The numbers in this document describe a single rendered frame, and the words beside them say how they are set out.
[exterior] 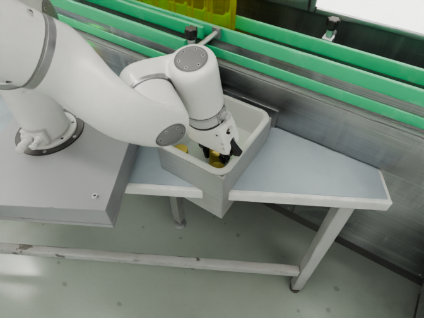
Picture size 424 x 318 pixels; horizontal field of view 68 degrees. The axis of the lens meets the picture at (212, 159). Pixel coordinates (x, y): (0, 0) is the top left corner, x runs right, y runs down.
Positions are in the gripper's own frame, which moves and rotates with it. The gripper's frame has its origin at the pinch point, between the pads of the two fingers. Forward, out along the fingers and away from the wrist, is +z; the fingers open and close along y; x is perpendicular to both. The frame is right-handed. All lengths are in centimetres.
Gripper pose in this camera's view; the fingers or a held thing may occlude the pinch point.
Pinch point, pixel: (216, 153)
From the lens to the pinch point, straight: 70.2
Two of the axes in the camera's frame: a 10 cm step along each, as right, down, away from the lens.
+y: -8.4, -4.1, 3.5
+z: 1.4, 4.6, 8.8
